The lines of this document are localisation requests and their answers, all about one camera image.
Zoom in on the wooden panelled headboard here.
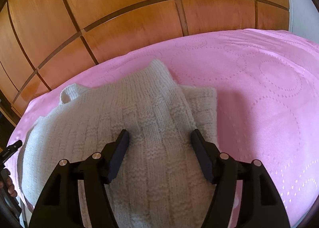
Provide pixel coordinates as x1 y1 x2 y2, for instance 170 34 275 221
1 0 290 125

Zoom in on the pink quilted bedspread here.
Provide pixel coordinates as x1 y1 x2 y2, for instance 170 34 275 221
6 29 318 225

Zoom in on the white knitted sweater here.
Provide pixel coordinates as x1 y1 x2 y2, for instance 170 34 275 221
17 60 217 227

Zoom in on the person's left hand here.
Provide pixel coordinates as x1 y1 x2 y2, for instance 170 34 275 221
0 176 17 198

